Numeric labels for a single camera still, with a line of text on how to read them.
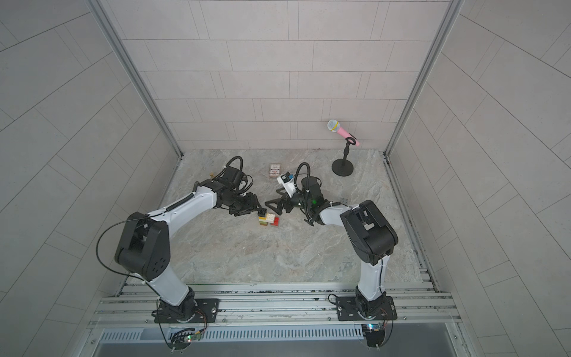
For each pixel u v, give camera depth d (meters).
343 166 1.11
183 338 0.68
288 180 0.78
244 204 0.77
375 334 0.69
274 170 1.08
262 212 0.85
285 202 0.77
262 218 0.87
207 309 0.71
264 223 0.90
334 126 0.92
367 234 0.49
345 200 0.97
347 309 0.71
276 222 0.89
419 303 0.75
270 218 0.87
